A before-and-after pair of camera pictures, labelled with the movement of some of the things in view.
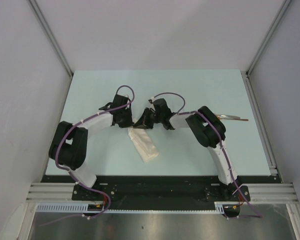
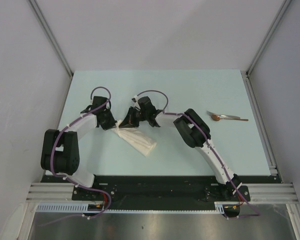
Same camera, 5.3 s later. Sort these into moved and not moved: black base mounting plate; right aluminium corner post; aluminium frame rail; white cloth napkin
Moved: white cloth napkin
Not moved: black base mounting plate; right aluminium corner post; aluminium frame rail
